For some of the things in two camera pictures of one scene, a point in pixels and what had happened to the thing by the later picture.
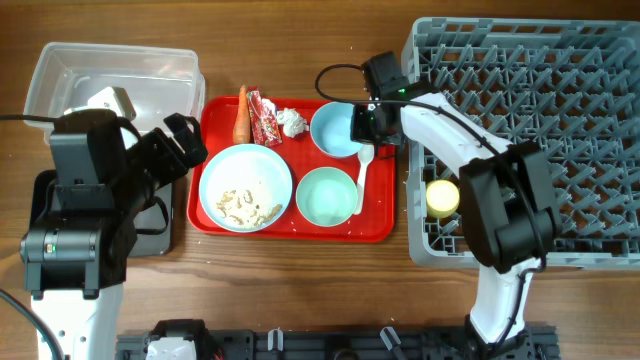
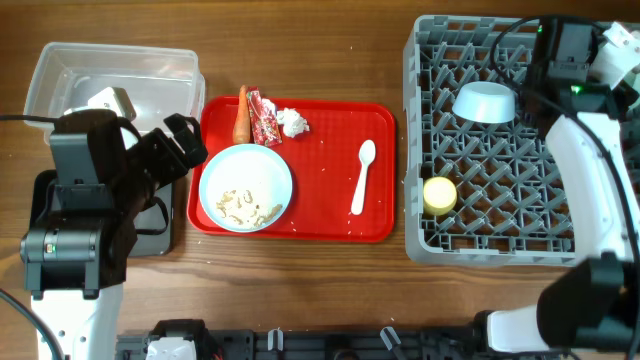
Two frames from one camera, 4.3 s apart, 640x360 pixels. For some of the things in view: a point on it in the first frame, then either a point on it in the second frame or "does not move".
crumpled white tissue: x=292 y=121 does not move
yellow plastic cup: x=442 y=198 does not move
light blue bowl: x=331 y=127 -> x=486 y=102
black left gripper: x=176 y=163 does not move
